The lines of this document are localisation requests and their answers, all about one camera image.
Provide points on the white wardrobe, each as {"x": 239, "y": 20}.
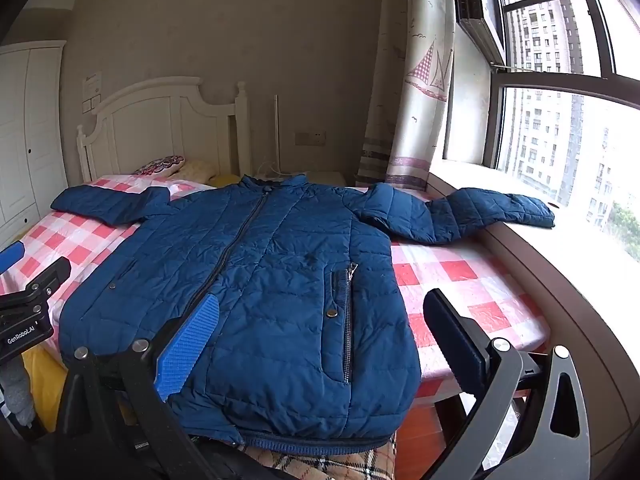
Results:
{"x": 25, "y": 150}

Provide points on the yellow pillow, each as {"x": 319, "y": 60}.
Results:
{"x": 225, "y": 178}

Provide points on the dark framed window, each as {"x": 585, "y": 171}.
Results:
{"x": 560, "y": 110}

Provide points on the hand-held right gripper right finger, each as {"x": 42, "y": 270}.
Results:
{"x": 450, "y": 335}

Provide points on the white wooden headboard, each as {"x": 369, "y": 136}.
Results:
{"x": 150, "y": 125}

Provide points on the red white checkered bed sheet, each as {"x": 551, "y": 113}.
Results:
{"x": 450, "y": 280}

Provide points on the white pole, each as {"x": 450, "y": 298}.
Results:
{"x": 276, "y": 135}

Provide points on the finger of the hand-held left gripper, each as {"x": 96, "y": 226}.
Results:
{"x": 11, "y": 256}
{"x": 50, "y": 272}

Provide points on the plaid blanket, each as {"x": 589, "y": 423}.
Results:
{"x": 320, "y": 462}

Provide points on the stone window sill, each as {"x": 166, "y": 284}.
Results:
{"x": 590, "y": 270}

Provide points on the beige wall socket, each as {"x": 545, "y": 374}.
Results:
{"x": 310, "y": 137}

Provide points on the cream fluffy cushion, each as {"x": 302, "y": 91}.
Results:
{"x": 197, "y": 170}

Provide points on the sailboat print curtain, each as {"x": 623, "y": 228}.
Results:
{"x": 415, "y": 85}

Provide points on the yellow cloth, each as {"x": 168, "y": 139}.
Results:
{"x": 45, "y": 385}

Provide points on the white paper wall notice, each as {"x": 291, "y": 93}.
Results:
{"x": 92, "y": 84}

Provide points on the blue puffer jacket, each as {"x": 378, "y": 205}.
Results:
{"x": 280, "y": 280}

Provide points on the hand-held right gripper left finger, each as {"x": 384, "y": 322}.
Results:
{"x": 190, "y": 345}

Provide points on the patterned pink pillow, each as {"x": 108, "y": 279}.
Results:
{"x": 160, "y": 165}

